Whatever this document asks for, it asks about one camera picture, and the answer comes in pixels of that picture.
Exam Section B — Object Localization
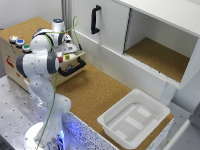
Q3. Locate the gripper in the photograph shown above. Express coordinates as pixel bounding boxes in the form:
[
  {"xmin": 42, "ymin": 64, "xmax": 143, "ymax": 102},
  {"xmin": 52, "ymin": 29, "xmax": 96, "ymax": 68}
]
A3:
[{"xmin": 60, "ymin": 40, "xmax": 81, "ymax": 56}]

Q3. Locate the green button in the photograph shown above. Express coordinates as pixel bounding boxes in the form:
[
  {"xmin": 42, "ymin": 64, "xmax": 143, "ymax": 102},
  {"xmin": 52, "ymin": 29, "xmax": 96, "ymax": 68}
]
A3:
[{"xmin": 21, "ymin": 43, "xmax": 32, "ymax": 54}]

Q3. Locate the white sliding door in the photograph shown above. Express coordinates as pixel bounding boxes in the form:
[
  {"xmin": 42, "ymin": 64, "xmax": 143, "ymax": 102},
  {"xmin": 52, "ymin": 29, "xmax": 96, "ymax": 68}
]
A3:
[{"xmin": 72, "ymin": 0, "xmax": 131, "ymax": 56}]

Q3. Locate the blue button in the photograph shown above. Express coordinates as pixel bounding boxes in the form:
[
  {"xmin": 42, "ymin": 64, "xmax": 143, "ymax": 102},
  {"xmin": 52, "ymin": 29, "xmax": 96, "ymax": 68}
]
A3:
[{"xmin": 15, "ymin": 38, "xmax": 26, "ymax": 49}]

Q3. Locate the wooden drawer box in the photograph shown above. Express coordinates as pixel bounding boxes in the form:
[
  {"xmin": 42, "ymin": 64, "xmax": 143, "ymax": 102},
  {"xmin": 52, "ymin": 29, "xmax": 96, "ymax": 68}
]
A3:
[{"xmin": 0, "ymin": 15, "xmax": 84, "ymax": 92}]

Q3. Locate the white cabinet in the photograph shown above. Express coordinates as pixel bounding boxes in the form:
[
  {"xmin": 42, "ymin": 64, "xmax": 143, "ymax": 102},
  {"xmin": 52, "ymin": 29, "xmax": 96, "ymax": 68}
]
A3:
[{"xmin": 71, "ymin": 0, "xmax": 200, "ymax": 107}]

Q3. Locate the white plastic box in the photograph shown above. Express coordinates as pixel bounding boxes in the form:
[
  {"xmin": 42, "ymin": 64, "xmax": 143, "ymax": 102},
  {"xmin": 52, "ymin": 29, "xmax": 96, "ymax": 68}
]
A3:
[{"xmin": 96, "ymin": 88, "xmax": 172, "ymax": 150}]

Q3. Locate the black drawer handle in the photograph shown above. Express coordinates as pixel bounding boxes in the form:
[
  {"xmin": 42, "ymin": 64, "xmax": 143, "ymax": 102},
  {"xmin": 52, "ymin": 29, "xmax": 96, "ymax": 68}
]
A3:
[{"xmin": 57, "ymin": 56, "xmax": 87, "ymax": 78}]

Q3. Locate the black door handle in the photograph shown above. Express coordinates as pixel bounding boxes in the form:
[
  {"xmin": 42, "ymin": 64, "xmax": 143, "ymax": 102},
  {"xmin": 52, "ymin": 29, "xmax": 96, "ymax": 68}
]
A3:
[{"xmin": 90, "ymin": 4, "xmax": 102, "ymax": 35}]

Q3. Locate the green cable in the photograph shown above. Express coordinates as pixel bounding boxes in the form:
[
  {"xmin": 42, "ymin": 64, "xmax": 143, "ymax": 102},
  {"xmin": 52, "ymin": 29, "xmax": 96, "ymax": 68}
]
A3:
[{"xmin": 34, "ymin": 15, "xmax": 83, "ymax": 150}]

